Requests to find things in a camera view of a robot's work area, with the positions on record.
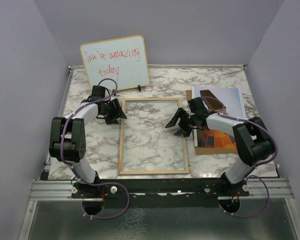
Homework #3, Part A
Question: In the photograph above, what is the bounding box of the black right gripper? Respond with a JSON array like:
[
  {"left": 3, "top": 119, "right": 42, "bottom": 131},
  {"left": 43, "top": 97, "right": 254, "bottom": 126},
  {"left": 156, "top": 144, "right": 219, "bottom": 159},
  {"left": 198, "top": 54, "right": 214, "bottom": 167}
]
[{"left": 165, "top": 107, "right": 198, "bottom": 137}]

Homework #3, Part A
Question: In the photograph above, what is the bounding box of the wooden picture frame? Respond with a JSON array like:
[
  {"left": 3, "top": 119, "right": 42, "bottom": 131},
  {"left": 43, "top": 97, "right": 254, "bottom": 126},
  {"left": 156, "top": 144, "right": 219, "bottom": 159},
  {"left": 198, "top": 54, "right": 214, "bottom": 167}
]
[{"left": 118, "top": 97, "right": 190, "bottom": 176}]

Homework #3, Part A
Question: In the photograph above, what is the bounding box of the colourful balloon photo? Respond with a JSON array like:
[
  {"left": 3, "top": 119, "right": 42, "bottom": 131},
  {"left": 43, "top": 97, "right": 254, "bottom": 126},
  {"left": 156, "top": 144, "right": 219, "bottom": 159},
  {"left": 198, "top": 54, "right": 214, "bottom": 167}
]
[{"left": 191, "top": 86, "right": 248, "bottom": 151}]

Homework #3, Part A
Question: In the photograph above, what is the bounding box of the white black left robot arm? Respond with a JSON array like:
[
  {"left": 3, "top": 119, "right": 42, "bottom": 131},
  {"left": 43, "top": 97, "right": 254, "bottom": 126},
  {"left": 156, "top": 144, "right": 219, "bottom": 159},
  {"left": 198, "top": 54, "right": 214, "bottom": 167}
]
[{"left": 49, "top": 85, "right": 127, "bottom": 198}]

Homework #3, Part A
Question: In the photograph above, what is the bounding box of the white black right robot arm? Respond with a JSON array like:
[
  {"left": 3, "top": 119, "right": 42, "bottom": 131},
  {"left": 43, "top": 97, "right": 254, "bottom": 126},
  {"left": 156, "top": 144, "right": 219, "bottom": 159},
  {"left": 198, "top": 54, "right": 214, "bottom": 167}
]
[{"left": 165, "top": 97, "right": 278, "bottom": 196}]

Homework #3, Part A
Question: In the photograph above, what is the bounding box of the yellow framed whiteboard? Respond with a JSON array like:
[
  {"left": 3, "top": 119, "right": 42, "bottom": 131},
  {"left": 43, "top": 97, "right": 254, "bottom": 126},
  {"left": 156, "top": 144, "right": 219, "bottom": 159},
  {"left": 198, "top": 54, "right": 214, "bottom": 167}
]
[{"left": 80, "top": 35, "right": 150, "bottom": 91}]

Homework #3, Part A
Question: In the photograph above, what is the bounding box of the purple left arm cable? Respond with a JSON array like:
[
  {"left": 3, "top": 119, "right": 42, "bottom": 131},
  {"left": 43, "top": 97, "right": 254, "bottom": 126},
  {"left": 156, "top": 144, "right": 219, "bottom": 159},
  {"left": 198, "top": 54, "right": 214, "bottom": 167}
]
[{"left": 61, "top": 78, "right": 130, "bottom": 221}]

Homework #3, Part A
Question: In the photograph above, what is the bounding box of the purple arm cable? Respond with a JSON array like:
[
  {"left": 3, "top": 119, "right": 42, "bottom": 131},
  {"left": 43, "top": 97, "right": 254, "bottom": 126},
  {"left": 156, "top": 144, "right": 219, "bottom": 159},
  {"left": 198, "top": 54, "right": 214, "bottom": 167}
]
[
  {"left": 61, "top": 78, "right": 130, "bottom": 221},
  {"left": 218, "top": 112, "right": 279, "bottom": 218}
]

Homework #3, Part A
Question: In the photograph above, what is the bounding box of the aluminium table edge rail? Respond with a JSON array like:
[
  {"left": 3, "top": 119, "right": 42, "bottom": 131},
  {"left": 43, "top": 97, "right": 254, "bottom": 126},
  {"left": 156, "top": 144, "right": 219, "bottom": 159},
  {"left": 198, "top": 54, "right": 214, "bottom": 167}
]
[{"left": 43, "top": 66, "right": 74, "bottom": 172}]

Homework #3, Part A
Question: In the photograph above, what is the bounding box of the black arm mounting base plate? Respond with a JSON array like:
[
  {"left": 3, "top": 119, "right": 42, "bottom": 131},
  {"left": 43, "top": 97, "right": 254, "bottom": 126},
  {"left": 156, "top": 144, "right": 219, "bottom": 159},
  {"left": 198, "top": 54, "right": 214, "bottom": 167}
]
[{"left": 71, "top": 178, "right": 249, "bottom": 208}]

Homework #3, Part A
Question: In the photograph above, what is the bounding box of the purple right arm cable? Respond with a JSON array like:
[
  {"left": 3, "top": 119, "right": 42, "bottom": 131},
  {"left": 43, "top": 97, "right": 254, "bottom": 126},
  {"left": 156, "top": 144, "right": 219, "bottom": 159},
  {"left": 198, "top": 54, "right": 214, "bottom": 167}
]
[{"left": 218, "top": 112, "right": 279, "bottom": 218}]

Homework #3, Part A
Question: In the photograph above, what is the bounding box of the front aluminium rail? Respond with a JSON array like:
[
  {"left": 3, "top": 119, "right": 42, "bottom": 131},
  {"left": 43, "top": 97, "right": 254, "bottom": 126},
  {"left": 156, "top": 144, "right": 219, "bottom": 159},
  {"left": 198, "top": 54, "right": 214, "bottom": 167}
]
[{"left": 29, "top": 178, "right": 295, "bottom": 201}]

